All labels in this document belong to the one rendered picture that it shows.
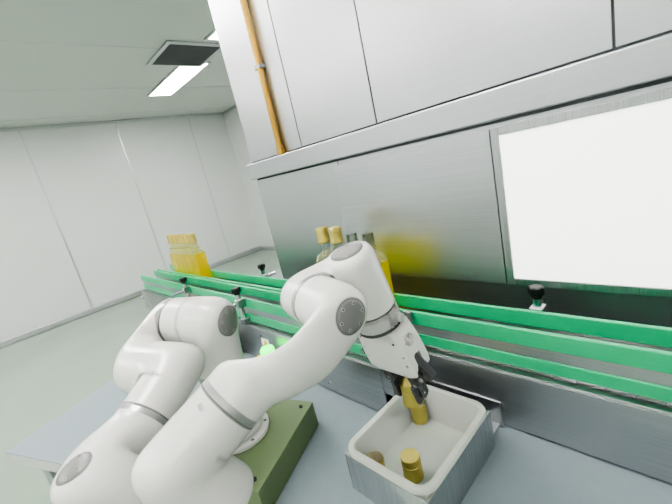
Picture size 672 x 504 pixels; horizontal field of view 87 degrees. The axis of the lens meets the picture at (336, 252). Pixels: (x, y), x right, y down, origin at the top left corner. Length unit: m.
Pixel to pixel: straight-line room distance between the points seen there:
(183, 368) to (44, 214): 5.87
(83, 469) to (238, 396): 0.21
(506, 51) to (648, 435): 0.69
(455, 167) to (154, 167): 6.25
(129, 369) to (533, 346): 0.70
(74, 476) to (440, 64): 0.93
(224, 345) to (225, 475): 0.28
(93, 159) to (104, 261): 1.55
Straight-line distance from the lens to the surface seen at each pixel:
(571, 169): 0.79
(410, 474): 0.73
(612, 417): 0.76
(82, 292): 6.54
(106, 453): 0.59
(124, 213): 6.62
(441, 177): 0.88
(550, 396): 0.77
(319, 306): 0.42
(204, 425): 0.47
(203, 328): 0.71
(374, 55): 1.01
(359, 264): 0.49
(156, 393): 0.65
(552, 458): 0.81
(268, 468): 0.79
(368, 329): 0.55
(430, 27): 0.93
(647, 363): 0.71
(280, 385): 0.44
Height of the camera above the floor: 1.32
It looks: 13 degrees down
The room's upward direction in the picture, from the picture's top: 13 degrees counter-clockwise
